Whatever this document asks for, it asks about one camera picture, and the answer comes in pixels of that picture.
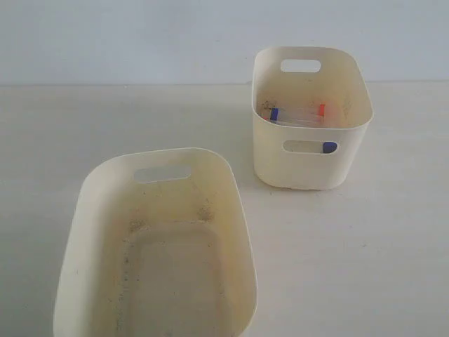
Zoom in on blue-capped clear tube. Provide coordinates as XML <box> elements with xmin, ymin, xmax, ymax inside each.
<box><xmin>269</xmin><ymin>107</ymin><xmax>308</xmax><ymax>124</ymax></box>
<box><xmin>283</xmin><ymin>140</ymin><xmax>337</xmax><ymax>154</ymax></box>

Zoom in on small cream plastic bin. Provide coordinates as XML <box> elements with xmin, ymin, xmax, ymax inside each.
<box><xmin>252</xmin><ymin>46</ymin><xmax>373</xmax><ymax>190</ymax></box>

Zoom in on large cream plastic bin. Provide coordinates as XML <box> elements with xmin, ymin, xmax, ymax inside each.
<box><xmin>53</xmin><ymin>148</ymin><xmax>257</xmax><ymax>336</ymax></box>

